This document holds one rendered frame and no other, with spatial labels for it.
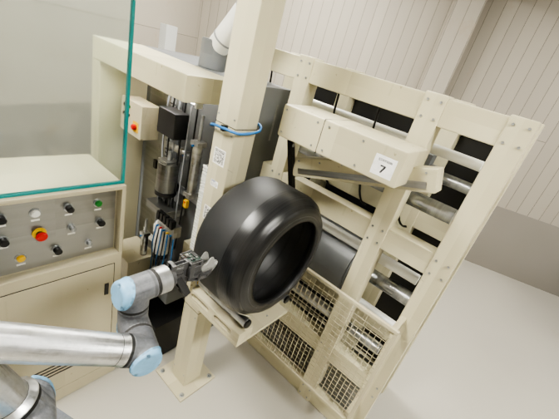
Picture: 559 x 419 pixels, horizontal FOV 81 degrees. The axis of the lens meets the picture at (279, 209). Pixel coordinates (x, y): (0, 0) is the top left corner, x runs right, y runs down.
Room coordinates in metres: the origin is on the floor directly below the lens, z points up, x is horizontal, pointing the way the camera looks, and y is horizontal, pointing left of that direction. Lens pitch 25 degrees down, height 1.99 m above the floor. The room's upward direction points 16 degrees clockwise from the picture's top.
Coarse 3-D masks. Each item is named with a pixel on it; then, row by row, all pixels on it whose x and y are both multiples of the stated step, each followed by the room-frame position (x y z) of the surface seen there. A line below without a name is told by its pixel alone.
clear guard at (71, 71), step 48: (0, 0) 1.02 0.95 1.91; (48, 0) 1.12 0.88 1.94; (96, 0) 1.24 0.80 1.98; (0, 48) 1.01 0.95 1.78; (48, 48) 1.12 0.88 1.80; (96, 48) 1.24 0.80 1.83; (0, 96) 1.00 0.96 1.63; (48, 96) 1.11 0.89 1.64; (96, 96) 1.24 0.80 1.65; (0, 144) 0.99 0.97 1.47; (48, 144) 1.11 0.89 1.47; (96, 144) 1.25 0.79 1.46; (0, 192) 0.98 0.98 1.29; (48, 192) 1.10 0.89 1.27
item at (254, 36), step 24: (240, 0) 1.41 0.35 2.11; (264, 0) 1.36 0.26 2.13; (240, 24) 1.39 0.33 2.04; (264, 24) 1.38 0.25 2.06; (240, 48) 1.38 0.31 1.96; (264, 48) 1.40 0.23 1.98; (240, 72) 1.37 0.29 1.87; (264, 72) 1.43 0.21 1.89; (240, 96) 1.35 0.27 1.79; (216, 120) 1.42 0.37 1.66; (240, 120) 1.36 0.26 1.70; (216, 144) 1.40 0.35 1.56; (240, 144) 1.39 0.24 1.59; (216, 168) 1.39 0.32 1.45; (240, 168) 1.41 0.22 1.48; (216, 192) 1.37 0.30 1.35; (192, 312) 1.37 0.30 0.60; (192, 336) 1.35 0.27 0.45; (192, 360) 1.37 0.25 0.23
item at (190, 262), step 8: (184, 256) 0.92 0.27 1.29; (192, 256) 0.93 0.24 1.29; (168, 264) 0.86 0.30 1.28; (176, 264) 0.88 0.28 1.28; (184, 264) 0.88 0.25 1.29; (192, 264) 0.89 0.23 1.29; (200, 264) 0.92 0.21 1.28; (176, 272) 0.86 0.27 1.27; (184, 272) 0.89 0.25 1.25; (192, 272) 0.89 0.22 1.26; (176, 280) 0.84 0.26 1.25; (192, 280) 0.90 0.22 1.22
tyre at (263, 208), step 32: (256, 192) 1.21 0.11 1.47; (288, 192) 1.26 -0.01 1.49; (224, 224) 1.09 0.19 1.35; (256, 224) 1.07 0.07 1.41; (288, 224) 1.14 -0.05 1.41; (320, 224) 1.37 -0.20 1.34; (224, 256) 1.02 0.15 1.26; (256, 256) 1.02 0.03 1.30; (288, 256) 1.49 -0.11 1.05; (224, 288) 1.00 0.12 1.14; (256, 288) 1.33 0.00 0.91; (288, 288) 1.28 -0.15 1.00
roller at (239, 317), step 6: (198, 282) 1.26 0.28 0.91; (204, 288) 1.24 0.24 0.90; (210, 294) 1.21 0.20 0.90; (216, 300) 1.18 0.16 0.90; (222, 306) 1.16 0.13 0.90; (228, 312) 1.14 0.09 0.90; (234, 312) 1.13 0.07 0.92; (240, 318) 1.10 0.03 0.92; (246, 318) 1.10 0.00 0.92; (240, 324) 1.09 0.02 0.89; (246, 324) 1.08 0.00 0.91
